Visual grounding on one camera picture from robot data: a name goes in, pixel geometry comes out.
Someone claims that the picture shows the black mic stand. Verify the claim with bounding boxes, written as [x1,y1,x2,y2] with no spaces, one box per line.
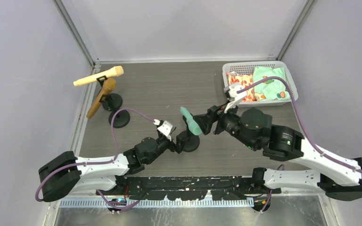
[108,108,131,128]
[97,75,123,112]
[183,129,200,153]

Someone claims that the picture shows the mint green microphone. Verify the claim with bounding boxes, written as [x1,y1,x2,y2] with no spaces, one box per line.
[180,106,203,136]

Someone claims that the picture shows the gold microphone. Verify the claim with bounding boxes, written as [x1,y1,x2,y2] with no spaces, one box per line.
[86,76,116,119]

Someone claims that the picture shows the beige microphone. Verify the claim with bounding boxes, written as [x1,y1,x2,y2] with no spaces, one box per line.
[73,66,124,87]

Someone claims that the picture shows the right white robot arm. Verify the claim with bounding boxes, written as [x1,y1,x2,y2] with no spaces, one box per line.
[186,106,362,201]

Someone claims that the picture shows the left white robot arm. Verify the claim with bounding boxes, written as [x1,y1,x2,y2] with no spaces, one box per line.
[35,132,189,202]

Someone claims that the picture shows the orange patterned cloth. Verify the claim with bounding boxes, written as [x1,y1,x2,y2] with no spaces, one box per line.
[226,72,256,102]

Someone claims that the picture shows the green patterned cloth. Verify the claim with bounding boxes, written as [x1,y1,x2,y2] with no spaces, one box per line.
[253,66,290,101]

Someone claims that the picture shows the white plastic basket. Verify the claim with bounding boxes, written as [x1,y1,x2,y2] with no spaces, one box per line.
[222,61,298,107]

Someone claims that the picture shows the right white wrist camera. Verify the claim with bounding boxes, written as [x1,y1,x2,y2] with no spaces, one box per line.
[223,83,247,113]

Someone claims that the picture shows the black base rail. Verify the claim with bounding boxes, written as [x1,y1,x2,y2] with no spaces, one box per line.
[101,176,269,201]

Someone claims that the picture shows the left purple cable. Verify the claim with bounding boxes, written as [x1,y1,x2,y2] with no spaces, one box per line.
[35,107,160,203]

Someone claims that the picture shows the purple cable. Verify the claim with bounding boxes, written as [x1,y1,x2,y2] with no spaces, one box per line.
[237,76,362,182]
[35,107,160,203]

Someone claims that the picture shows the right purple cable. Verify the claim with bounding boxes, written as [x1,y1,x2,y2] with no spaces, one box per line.
[237,76,362,182]

